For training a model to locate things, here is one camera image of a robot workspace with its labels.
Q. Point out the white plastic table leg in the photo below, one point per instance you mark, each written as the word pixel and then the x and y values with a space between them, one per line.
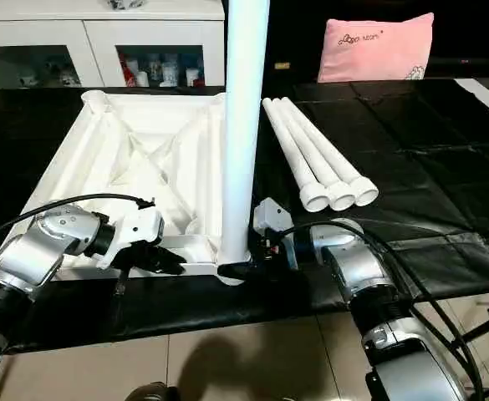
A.
pixel 297 159
pixel 244 125
pixel 336 154
pixel 318 159

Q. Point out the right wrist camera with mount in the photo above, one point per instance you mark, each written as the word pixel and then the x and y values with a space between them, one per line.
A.
pixel 272 217

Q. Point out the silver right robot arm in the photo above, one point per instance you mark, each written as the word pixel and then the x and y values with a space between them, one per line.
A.
pixel 361 276

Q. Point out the dark low tv bench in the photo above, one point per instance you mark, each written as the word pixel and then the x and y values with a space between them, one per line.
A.
pixel 474 67

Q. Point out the white cabinet with glass doors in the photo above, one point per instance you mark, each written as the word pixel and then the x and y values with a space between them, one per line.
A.
pixel 94 38

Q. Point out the black furniture with yellow label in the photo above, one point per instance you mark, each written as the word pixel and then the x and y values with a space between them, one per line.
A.
pixel 294 38

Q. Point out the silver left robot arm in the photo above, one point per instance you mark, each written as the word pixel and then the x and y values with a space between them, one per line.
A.
pixel 35 251

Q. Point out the dark ornament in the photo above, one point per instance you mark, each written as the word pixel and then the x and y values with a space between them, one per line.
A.
pixel 125 4

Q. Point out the pink pillow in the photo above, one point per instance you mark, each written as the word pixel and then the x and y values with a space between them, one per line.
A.
pixel 378 48

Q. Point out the white plastic table top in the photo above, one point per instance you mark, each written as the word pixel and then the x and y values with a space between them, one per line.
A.
pixel 119 159

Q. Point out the black work mat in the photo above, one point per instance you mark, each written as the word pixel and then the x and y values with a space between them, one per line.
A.
pixel 227 309

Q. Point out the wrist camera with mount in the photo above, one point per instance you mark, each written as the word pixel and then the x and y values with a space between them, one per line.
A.
pixel 135 225
pixel 272 217

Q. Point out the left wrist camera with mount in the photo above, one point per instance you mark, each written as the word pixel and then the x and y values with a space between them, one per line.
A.
pixel 135 225

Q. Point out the dark robot foot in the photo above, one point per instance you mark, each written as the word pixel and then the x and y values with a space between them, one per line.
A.
pixel 152 393

